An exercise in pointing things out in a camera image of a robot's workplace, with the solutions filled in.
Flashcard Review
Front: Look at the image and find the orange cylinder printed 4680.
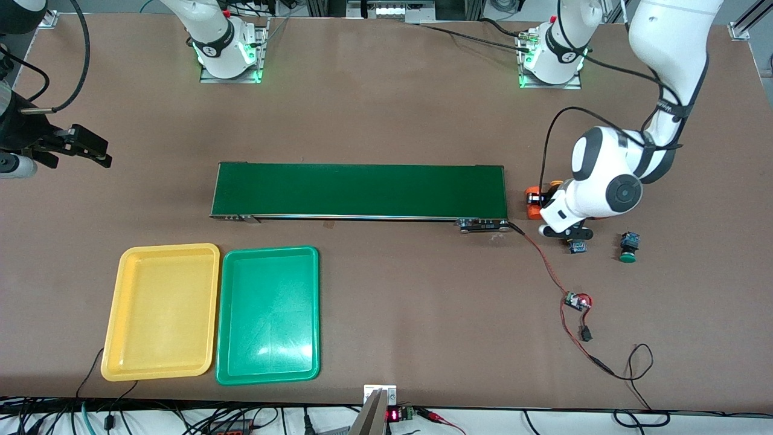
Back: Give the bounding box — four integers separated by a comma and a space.
524, 186, 545, 220

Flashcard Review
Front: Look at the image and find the grey camera pole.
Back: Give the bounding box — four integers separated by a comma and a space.
349, 390, 387, 435

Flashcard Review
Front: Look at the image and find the green plastic tray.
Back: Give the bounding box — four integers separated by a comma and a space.
215, 245, 321, 386

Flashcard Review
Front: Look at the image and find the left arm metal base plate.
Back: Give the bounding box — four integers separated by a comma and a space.
518, 30, 584, 90

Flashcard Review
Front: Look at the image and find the red black twisted wire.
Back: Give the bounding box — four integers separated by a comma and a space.
507, 221, 615, 376

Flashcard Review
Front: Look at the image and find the red clip lead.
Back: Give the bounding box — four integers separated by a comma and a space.
415, 408, 467, 435

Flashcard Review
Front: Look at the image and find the looped thin black cable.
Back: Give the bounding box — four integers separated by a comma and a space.
604, 343, 671, 428

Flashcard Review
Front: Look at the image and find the black cable to arm base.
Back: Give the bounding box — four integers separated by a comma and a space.
417, 18, 535, 54

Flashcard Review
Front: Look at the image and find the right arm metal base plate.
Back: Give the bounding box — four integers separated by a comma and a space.
199, 17, 270, 84

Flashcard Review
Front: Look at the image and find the small metal bracket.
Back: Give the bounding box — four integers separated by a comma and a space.
364, 384, 398, 407

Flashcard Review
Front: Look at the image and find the green conveyor belt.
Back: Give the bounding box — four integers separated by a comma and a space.
210, 161, 512, 234

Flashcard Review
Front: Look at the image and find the white device behind table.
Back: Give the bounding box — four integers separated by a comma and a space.
347, 0, 437, 24

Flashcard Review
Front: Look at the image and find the yellow plastic tray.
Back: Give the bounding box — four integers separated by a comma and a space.
100, 243, 221, 382

